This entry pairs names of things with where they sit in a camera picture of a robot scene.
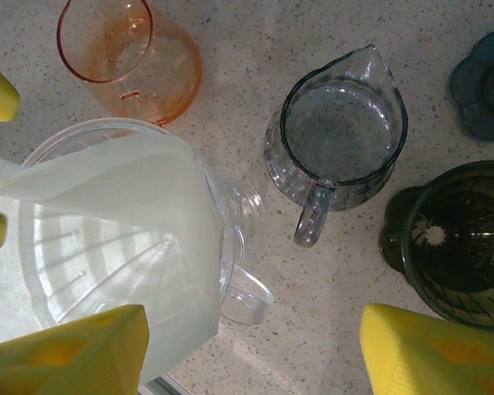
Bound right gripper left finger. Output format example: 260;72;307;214
0;304;150;395

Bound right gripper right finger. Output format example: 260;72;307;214
361;303;494;395

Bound white paper coffee filter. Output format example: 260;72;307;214
0;133;226;386

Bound orange glass cup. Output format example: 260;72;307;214
56;0;203;128

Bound grey glass pitcher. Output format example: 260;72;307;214
263;43;409;249

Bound grey translucent measuring cup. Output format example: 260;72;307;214
448;3;494;143

